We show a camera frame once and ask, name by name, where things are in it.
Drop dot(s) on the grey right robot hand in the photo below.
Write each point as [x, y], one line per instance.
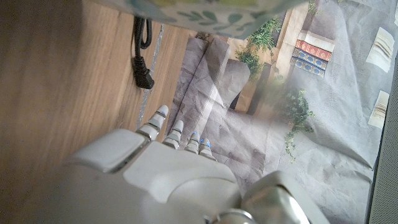
[161, 180]

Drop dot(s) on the floral patterned tissue box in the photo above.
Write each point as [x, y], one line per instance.
[205, 15]

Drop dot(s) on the printed fabric backdrop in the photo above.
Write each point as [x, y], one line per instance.
[326, 124]

